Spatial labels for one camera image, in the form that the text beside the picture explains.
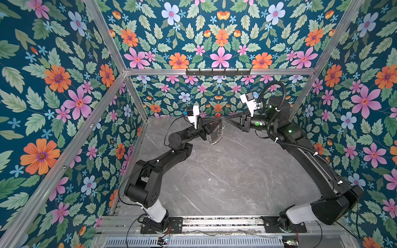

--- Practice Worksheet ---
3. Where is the aluminium frame post left rear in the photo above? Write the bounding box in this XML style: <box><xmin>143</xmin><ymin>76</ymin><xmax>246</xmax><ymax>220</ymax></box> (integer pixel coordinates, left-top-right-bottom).
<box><xmin>85</xmin><ymin>1</ymin><xmax>148</xmax><ymax>123</ymax></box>

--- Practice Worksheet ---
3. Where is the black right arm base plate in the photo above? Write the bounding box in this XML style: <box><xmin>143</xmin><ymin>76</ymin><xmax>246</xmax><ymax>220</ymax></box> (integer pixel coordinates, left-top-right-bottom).
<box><xmin>260</xmin><ymin>216</ymin><xmax>307</xmax><ymax>234</ymax></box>

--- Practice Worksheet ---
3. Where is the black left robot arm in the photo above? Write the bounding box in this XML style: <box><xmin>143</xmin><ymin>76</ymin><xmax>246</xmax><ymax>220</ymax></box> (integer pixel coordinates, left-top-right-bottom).
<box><xmin>124</xmin><ymin>117</ymin><xmax>225</xmax><ymax>224</ymax></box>

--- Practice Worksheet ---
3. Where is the aluminium frame bar left side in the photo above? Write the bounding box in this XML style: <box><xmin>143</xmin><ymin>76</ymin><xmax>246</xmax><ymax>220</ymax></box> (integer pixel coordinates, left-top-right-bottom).
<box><xmin>1</xmin><ymin>72</ymin><xmax>126</xmax><ymax>248</ymax></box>

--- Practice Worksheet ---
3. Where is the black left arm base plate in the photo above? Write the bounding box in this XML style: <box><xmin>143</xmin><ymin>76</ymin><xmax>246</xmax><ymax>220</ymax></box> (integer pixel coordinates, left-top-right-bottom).
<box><xmin>140</xmin><ymin>217</ymin><xmax>184</xmax><ymax>234</ymax></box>

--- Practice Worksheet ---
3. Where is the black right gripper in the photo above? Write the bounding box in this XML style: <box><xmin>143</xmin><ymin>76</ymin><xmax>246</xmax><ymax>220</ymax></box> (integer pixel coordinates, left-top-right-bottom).
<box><xmin>226</xmin><ymin>111</ymin><xmax>278</xmax><ymax>135</ymax></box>

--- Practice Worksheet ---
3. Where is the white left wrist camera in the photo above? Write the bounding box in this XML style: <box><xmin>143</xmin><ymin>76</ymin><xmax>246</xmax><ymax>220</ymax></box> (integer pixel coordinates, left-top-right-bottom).
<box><xmin>186</xmin><ymin>105</ymin><xmax>200</xmax><ymax>129</ymax></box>

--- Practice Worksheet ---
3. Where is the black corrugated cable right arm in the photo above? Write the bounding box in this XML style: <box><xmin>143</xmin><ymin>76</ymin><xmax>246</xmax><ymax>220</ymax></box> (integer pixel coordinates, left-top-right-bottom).
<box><xmin>255</xmin><ymin>81</ymin><xmax>329</xmax><ymax>163</ymax></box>

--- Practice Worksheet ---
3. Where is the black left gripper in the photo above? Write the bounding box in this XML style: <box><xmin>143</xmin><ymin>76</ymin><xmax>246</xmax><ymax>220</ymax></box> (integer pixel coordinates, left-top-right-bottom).
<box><xmin>179</xmin><ymin>117</ymin><xmax>220</xmax><ymax>144</ymax></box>

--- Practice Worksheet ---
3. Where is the black hook rail on frame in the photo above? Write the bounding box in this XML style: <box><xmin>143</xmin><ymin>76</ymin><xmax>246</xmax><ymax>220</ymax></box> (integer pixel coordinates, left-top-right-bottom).
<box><xmin>185</xmin><ymin>68</ymin><xmax>251</xmax><ymax>77</ymax></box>

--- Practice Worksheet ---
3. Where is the aluminium frame post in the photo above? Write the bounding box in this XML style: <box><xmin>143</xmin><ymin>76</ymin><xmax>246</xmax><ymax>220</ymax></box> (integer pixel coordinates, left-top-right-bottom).
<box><xmin>85</xmin><ymin>1</ymin><xmax>148</xmax><ymax>123</ymax></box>
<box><xmin>288</xmin><ymin>0</ymin><xmax>365</xmax><ymax>122</ymax></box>

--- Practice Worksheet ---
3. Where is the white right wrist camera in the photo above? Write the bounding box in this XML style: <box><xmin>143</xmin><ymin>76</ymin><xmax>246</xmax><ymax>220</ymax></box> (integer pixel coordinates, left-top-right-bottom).
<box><xmin>240</xmin><ymin>92</ymin><xmax>260</xmax><ymax>117</ymax></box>

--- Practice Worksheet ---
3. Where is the aluminium frame horizontal rear bar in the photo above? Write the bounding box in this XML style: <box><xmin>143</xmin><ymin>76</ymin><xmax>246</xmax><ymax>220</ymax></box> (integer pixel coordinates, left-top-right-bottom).
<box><xmin>124</xmin><ymin>68</ymin><xmax>315</xmax><ymax>76</ymax></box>

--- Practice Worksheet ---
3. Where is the white vented cable duct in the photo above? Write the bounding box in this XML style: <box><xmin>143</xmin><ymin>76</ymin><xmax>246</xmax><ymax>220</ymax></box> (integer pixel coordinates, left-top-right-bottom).
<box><xmin>104</xmin><ymin>236</ymin><xmax>284</xmax><ymax>248</ymax></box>

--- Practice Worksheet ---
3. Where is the aluminium frame post right rear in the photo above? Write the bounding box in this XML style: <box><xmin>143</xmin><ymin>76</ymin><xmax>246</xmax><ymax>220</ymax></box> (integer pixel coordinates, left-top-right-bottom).
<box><xmin>288</xmin><ymin>0</ymin><xmax>365</xmax><ymax>122</ymax></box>

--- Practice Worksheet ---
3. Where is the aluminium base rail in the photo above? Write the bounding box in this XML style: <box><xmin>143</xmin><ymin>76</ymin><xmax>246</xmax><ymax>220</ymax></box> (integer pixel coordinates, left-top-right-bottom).
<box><xmin>95</xmin><ymin>216</ymin><xmax>345</xmax><ymax>237</ymax></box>

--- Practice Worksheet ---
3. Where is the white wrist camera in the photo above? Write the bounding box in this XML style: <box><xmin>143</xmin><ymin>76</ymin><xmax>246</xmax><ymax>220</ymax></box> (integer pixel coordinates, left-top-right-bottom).
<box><xmin>240</xmin><ymin>92</ymin><xmax>260</xmax><ymax>117</ymax></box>
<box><xmin>186</xmin><ymin>105</ymin><xmax>200</xmax><ymax>129</ymax></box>

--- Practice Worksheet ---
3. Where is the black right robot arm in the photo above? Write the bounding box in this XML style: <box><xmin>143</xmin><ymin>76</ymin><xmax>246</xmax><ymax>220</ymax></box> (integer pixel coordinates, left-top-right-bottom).
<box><xmin>229</xmin><ymin>93</ymin><xmax>364</xmax><ymax>231</ymax></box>

